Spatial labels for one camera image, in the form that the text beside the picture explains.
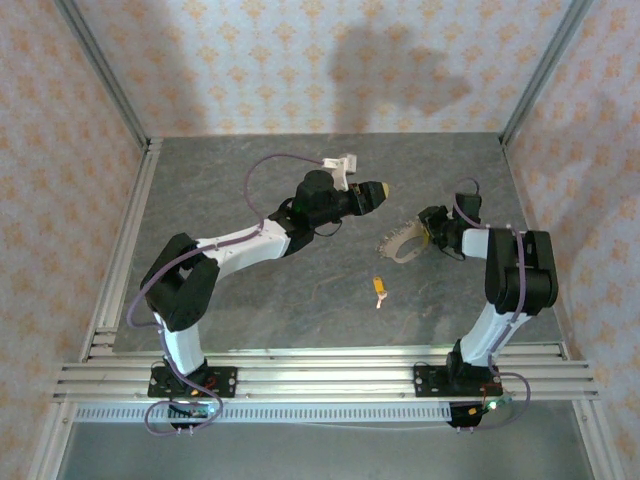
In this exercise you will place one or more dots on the aluminium frame leg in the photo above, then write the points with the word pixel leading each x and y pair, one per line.
pixel 52 440
pixel 594 440

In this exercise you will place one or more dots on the aluminium corner post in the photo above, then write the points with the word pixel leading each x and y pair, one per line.
pixel 545 70
pixel 102 70

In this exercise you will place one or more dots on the aluminium side rail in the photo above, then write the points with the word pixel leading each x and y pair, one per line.
pixel 145 175

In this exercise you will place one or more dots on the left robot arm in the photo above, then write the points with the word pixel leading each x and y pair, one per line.
pixel 240 247

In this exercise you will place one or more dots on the small LED circuit board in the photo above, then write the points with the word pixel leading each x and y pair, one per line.
pixel 492 405
pixel 197 411

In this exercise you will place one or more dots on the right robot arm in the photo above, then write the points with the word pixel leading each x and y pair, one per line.
pixel 540 285

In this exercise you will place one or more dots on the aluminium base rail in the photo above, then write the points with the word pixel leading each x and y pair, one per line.
pixel 325 380

